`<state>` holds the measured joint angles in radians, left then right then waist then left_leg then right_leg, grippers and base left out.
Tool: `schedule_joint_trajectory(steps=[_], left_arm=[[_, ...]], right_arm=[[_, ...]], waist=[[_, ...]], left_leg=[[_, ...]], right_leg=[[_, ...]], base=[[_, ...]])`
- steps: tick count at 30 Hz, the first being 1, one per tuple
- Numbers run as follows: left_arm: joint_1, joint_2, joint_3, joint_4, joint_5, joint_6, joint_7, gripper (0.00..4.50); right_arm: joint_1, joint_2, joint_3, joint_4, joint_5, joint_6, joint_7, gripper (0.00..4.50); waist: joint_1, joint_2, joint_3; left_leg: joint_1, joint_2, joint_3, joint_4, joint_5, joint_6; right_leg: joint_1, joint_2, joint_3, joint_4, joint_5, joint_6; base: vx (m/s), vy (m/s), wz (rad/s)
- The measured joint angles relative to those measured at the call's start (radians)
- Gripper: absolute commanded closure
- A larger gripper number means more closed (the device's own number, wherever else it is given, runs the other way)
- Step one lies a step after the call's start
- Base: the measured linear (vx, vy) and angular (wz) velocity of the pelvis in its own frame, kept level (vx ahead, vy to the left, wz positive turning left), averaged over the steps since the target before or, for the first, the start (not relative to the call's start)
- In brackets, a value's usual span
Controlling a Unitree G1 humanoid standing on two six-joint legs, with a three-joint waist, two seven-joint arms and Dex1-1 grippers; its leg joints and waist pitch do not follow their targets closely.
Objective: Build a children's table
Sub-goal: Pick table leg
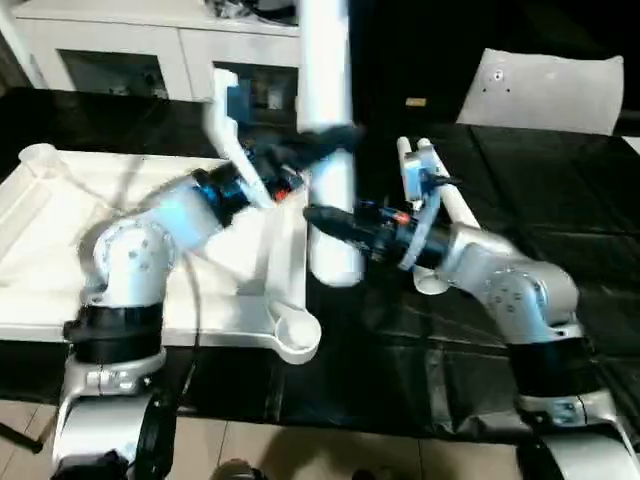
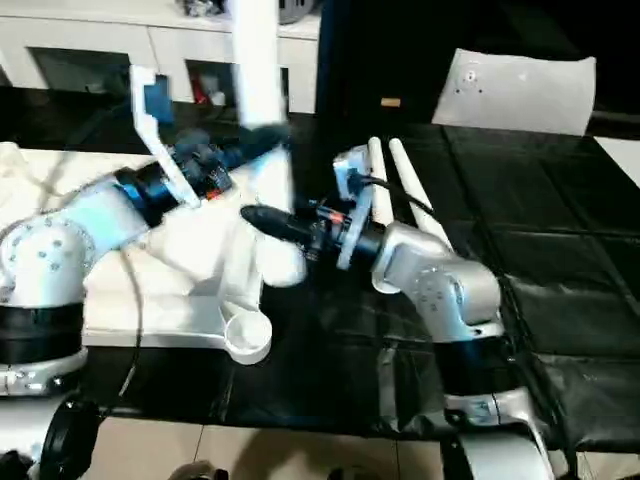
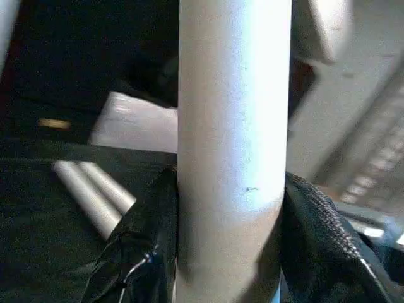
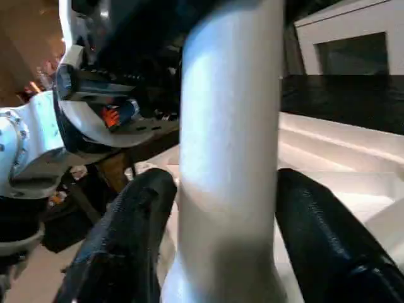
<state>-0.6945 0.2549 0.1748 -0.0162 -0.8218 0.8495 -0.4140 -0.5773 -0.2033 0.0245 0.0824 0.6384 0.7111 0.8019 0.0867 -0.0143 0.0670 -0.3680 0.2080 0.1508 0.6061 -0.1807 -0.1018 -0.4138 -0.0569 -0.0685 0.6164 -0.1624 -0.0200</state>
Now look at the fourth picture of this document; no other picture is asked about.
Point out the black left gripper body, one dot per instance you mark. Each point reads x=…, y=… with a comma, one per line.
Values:
x=145, y=38

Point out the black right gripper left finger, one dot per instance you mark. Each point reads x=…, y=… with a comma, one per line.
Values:
x=123, y=246

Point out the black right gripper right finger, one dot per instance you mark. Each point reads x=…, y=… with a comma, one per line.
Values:
x=334, y=246

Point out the white plastic table top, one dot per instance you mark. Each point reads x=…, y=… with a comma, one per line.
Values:
x=341, y=158

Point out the white plastic table leg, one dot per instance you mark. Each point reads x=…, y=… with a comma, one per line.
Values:
x=230, y=126

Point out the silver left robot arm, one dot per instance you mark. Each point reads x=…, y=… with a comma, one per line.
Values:
x=25, y=145

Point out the white cabinet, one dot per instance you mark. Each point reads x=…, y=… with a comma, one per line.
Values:
x=347, y=38

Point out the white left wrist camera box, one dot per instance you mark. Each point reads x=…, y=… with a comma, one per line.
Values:
x=82, y=126

